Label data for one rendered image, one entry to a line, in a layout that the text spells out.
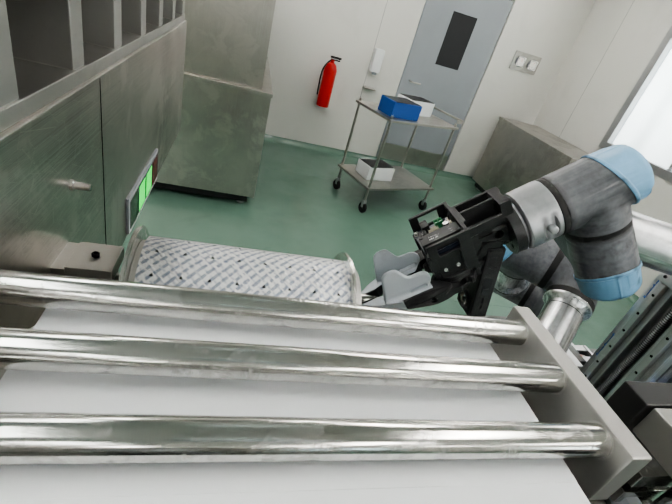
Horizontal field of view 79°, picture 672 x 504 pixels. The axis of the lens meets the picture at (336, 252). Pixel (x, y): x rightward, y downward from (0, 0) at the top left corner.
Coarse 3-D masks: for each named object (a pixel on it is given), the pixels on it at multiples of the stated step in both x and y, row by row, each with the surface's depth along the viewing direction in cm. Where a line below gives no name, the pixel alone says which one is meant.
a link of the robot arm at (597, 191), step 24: (576, 168) 48; (600, 168) 46; (624, 168) 46; (648, 168) 45; (552, 192) 47; (576, 192) 46; (600, 192) 46; (624, 192) 46; (648, 192) 47; (576, 216) 47; (600, 216) 47; (624, 216) 47
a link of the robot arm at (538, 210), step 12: (516, 192) 49; (528, 192) 48; (540, 192) 47; (516, 204) 48; (528, 204) 47; (540, 204) 47; (552, 204) 47; (528, 216) 47; (540, 216) 47; (552, 216) 47; (528, 228) 47; (540, 228) 47; (552, 228) 47; (564, 228) 48; (540, 240) 48
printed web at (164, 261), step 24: (168, 240) 47; (144, 264) 43; (168, 264) 44; (192, 264) 44; (216, 264) 45; (240, 264) 46; (264, 264) 47; (288, 264) 49; (312, 264) 50; (336, 264) 51; (216, 288) 44; (240, 288) 45; (264, 288) 46; (288, 288) 47; (312, 288) 47; (336, 288) 48
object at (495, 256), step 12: (492, 252) 50; (504, 252) 51; (492, 264) 51; (480, 276) 52; (492, 276) 52; (468, 288) 55; (480, 288) 53; (492, 288) 53; (468, 300) 55; (480, 300) 54; (468, 312) 56; (480, 312) 55
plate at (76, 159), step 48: (144, 48) 68; (96, 96) 48; (144, 96) 73; (0, 144) 30; (48, 144) 38; (96, 144) 51; (144, 144) 78; (0, 192) 31; (48, 192) 39; (96, 192) 53; (0, 240) 32; (48, 240) 40; (96, 240) 56
